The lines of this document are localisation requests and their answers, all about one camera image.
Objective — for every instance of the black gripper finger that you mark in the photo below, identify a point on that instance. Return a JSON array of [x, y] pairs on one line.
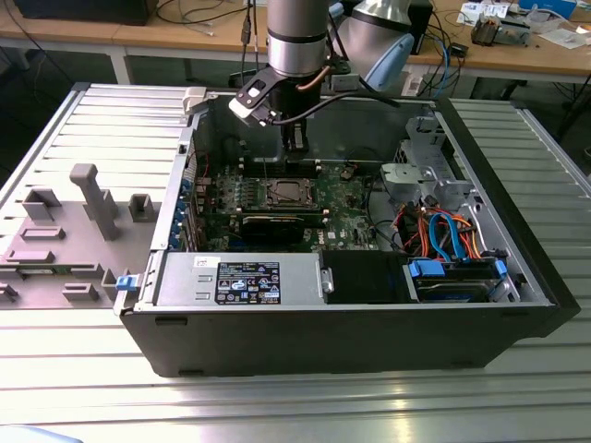
[[288, 136], [301, 138]]

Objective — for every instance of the CPU with silver top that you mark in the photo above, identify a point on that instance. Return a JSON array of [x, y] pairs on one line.
[[292, 190]]

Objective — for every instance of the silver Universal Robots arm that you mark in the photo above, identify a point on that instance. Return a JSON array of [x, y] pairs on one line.
[[295, 46]]

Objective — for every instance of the black RAM slot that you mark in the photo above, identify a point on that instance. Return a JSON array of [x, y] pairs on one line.
[[286, 163], [286, 176], [286, 167], [286, 172]]

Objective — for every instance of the CPU socket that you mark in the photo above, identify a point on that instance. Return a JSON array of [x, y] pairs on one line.
[[265, 202]]

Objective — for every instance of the coin cell battery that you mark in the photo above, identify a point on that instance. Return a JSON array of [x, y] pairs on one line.
[[346, 174]]

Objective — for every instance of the green motherboard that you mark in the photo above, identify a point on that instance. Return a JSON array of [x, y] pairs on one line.
[[351, 217]]

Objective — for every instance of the black graphics card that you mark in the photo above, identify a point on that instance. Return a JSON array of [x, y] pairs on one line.
[[272, 228]]

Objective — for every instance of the grey case latch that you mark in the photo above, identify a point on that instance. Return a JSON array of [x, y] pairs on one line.
[[194, 100]]

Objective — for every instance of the silver drive cage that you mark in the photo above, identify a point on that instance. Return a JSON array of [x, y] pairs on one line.
[[415, 180]]

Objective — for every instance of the tall black box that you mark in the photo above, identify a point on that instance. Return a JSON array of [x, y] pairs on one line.
[[422, 27]]

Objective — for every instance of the small black box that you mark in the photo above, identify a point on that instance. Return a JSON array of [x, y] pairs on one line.
[[459, 49]]

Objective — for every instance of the silver power supply unit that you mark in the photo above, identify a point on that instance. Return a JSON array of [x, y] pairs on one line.
[[184, 281]]

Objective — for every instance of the black PC case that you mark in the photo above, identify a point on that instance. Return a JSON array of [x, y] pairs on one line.
[[323, 341]]

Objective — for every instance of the white paper card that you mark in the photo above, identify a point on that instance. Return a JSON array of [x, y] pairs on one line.
[[475, 10]]

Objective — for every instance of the metal heat sink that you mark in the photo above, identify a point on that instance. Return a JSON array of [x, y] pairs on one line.
[[485, 30]]

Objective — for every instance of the hard disk in blue carrier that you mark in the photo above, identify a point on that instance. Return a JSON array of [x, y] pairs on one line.
[[452, 286]]

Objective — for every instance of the blue case latch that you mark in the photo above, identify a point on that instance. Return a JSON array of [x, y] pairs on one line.
[[127, 282]]

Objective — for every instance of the wooden desk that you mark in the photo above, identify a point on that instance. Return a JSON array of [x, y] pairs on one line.
[[508, 57], [69, 32]]

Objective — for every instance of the wide black box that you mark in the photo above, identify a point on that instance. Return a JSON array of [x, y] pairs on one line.
[[83, 9]]

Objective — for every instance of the grey metal device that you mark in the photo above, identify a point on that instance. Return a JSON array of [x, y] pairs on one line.
[[515, 30]]

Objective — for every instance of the grey parts rack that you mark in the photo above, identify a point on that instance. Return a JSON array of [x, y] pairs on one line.
[[78, 240]]

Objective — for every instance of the blue cardboard box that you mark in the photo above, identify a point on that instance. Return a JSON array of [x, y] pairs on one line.
[[549, 7]]

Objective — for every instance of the clear plastic bag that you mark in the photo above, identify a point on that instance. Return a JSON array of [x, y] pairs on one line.
[[565, 37]]

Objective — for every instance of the green RAM stick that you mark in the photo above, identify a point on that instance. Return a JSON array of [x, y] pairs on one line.
[[41, 271]]

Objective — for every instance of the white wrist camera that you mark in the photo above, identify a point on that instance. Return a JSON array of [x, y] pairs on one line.
[[244, 104]]

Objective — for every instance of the small wrist camera box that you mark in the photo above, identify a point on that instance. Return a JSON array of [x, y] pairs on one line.
[[344, 82]]

